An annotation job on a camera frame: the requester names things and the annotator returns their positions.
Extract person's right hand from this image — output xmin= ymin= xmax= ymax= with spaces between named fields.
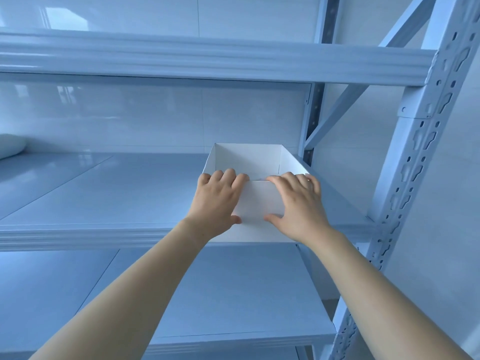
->
xmin=264 ymin=172 xmax=335 ymax=244

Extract person's left hand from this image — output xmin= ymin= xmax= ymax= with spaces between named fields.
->
xmin=183 ymin=168 xmax=250 ymax=244

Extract white cardboard box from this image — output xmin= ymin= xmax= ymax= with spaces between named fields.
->
xmin=202 ymin=143 xmax=310 ymax=243

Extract person's left forearm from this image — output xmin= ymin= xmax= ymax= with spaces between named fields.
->
xmin=28 ymin=216 xmax=211 ymax=360

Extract person's right forearm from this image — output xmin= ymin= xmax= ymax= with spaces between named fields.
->
xmin=305 ymin=227 xmax=474 ymax=360

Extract white metal shelving rack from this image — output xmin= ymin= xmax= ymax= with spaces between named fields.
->
xmin=0 ymin=0 xmax=480 ymax=360

